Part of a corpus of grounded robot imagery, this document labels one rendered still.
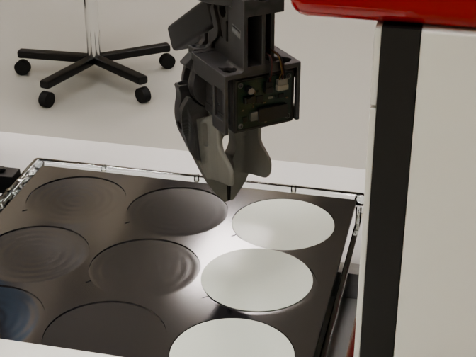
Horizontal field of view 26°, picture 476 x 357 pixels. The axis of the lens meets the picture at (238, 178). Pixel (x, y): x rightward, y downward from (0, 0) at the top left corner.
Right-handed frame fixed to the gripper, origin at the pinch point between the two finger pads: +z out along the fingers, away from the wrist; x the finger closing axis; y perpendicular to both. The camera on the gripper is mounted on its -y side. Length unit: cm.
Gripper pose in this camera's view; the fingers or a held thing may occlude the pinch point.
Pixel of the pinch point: (223, 183)
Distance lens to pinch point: 94.7
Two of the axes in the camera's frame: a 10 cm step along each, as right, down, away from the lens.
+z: 0.0, 8.9, 4.6
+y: 4.7, 4.1, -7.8
